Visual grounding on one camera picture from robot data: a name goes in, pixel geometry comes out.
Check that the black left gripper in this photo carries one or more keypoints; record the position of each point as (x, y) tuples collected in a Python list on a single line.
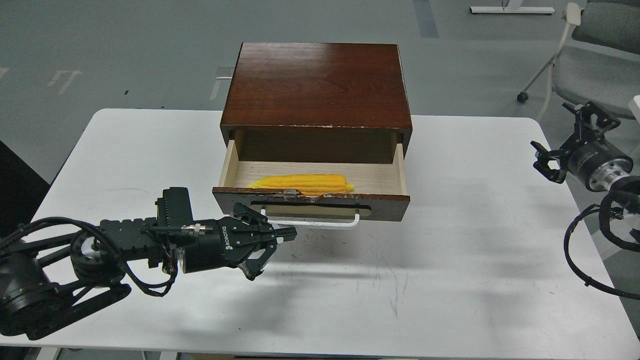
[(235, 243)]

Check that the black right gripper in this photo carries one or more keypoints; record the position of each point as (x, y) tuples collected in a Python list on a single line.
[(594, 161)]

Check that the yellow corn cob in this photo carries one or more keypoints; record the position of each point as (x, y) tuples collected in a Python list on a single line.
[(307, 184)]

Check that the wooden drawer with white handle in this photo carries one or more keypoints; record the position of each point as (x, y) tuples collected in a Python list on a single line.
[(380, 189)]

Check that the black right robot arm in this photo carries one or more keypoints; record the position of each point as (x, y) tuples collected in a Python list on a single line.
[(623, 197)]

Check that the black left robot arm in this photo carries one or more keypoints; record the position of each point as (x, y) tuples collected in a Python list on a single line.
[(56, 271)]

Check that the dark wooden drawer cabinet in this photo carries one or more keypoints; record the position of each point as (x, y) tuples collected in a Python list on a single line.
[(318, 102)]

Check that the grey office chair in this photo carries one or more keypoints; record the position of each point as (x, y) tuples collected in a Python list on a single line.
[(597, 59)]

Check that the white table base bar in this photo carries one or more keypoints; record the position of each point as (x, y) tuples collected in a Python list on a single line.
[(512, 7)]

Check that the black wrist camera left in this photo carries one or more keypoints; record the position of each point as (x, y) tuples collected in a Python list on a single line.
[(174, 208)]

